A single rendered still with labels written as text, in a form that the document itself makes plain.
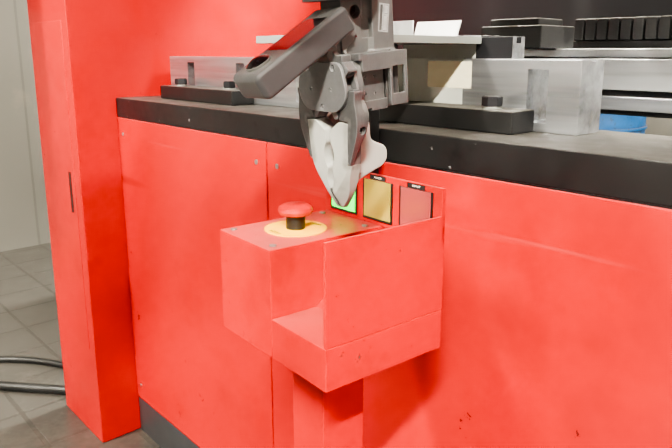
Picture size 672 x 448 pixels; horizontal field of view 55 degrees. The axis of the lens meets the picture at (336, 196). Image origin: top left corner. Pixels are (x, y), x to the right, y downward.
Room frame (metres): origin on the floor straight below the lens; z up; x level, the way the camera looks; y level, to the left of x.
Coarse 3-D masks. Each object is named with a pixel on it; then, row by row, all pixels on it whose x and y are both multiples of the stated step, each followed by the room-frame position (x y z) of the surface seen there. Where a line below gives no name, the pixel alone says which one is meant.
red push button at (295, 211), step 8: (280, 208) 0.71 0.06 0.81; (288, 208) 0.71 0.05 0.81; (296, 208) 0.70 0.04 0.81; (304, 208) 0.71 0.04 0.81; (312, 208) 0.72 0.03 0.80; (288, 216) 0.70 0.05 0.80; (296, 216) 0.70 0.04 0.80; (304, 216) 0.71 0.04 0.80; (288, 224) 0.71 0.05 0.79; (296, 224) 0.71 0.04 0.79; (304, 224) 0.72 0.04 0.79
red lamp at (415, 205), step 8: (408, 192) 0.69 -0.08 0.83; (416, 192) 0.68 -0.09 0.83; (424, 192) 0.68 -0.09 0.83; (400, 200) 0.70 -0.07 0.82; (408, 200) 0.69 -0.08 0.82; (416, 200) 0.68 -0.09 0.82; (424, 200) 0.67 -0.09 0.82; (400, 208) 0.70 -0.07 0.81; (408, 208) 0.69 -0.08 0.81; (416, 208) 0.68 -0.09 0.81; (424, 208) 0.67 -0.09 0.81; (400, 216) 0.70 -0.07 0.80; (408, 216) 0.69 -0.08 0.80; (416, 216) 0.68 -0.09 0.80; (424, 216) 0.67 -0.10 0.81; (400, 224) 0.70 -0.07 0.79
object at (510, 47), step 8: (488, 40) 0.94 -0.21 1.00; (496, 40) 0.93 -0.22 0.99; (504, 40) 0.92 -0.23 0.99; (512, 40) 0.91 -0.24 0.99; (520, 40) 0.92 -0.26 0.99; (480, 48) 0.95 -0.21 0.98; (488, 48) 0.94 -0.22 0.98; (496, 48) 0.93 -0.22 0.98; (504, 48) 0.92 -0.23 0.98; (512, 48) 0.91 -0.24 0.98; (520, 48) 0.92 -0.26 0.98; (480, 56) 0.95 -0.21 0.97; (488, 56) 0.94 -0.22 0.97; (496, 56) 0.93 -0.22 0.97; (504, 56) 0.92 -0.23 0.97; (512, 56) 0.91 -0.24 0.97; (520, 56) 0.92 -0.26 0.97
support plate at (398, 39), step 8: (256, 40) 0.90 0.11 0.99; (264, 40) 0.88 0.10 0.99; (272, 40) 0.87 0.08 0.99; (400, 40) 0.83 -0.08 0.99; (408, 40) 0.84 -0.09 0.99; (416, 40) 0.85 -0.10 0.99; (424, 40) 0.86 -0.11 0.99; (432, 40) 0.87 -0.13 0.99; (440, 40) 0.88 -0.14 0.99; (448, 40) 0.89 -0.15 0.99; (456, 40) 0.90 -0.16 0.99; (464, 40) 0.92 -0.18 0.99; (472, 40) 0.93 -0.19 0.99; (480, 40) 0.94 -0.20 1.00
